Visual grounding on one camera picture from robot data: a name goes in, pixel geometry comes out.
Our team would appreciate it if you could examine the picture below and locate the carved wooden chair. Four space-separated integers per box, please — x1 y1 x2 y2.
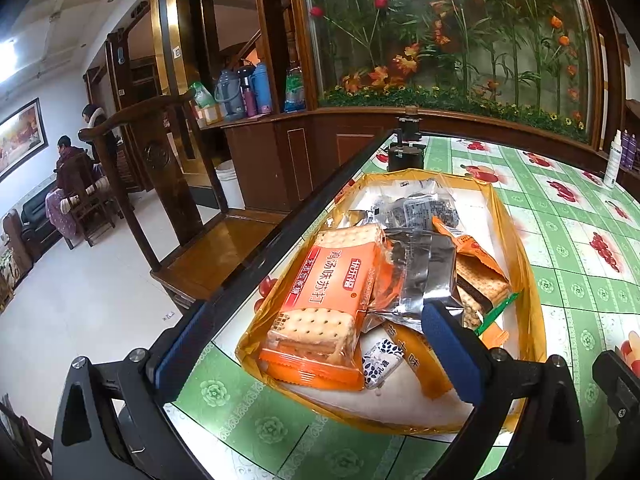
79 90 288 311

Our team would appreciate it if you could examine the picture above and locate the clear dark cake packet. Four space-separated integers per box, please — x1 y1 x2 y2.
402 194 461 233
372 195 408 231

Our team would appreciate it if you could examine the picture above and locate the white plastic bucket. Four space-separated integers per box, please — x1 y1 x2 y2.
215 160 247 211

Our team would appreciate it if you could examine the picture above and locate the gold framed glass partition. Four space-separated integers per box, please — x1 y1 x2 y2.
150 0 226 201

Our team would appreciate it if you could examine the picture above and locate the framed wall painting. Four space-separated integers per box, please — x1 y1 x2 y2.
0 97 47 183

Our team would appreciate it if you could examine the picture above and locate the yellow green snack packet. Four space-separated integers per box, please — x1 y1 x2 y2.
472 290 522 337

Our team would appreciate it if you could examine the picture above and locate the orange packet white label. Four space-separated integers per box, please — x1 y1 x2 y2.
431 216 493 267

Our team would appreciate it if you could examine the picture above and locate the dark thermos flask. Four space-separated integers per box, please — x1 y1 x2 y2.
236 64 257 116

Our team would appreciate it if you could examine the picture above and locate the crumpled silver packet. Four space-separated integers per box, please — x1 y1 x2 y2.
345 207 386 233

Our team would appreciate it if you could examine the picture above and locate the plain orange packet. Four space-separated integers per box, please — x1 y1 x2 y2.
384 320 455 401

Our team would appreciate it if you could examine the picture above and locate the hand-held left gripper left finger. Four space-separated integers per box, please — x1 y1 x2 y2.
52 300 221 480

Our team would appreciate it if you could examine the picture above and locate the large orange cracker packet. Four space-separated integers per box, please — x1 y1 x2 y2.
258 224 388 392

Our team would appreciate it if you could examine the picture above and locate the small cardboard box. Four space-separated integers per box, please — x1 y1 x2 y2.
196 104 224 128

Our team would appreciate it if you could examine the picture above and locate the yellow cardboard tray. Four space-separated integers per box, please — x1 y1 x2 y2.
235 167 548 436

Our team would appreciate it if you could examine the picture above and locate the green fruit print tablecloth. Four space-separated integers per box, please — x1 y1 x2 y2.
165 132 640 480

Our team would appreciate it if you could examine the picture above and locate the clear plastic water bottle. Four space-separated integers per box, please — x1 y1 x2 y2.
284 61 307 113

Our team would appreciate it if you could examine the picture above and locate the glass flower display cabinet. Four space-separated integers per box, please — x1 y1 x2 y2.
222 0 631 213

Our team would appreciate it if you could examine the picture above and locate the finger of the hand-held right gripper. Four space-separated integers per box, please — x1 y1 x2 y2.
592 350 640 428

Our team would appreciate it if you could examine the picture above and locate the grey blue kettle thermos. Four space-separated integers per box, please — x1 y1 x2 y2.
214 69 247 121

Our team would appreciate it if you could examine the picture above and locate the orange brown cracker packet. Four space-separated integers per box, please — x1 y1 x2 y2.
452 252 513 331

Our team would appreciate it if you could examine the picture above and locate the plain wooden chair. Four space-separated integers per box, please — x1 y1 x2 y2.
59 155 118 248

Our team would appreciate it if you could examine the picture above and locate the blue thermos flask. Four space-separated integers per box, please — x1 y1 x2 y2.
251 62 274 115

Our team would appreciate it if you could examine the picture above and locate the silver foil snack packet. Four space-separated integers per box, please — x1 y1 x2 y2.
372 227 463 333

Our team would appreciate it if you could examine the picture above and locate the small white dotted packet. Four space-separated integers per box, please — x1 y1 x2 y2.
361 337 405 390

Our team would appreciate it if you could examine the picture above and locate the green plastic bag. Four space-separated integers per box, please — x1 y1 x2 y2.
189 81 217 111

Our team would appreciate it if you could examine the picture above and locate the white spray bottle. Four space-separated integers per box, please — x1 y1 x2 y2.
603 130 624 189

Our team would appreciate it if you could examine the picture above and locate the black round container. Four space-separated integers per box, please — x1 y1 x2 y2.
387 141 427 173

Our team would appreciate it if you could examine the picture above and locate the black sofa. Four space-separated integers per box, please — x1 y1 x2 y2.
2 190 58 266

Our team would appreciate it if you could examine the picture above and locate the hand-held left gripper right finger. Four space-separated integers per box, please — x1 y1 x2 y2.
421 300 586 480

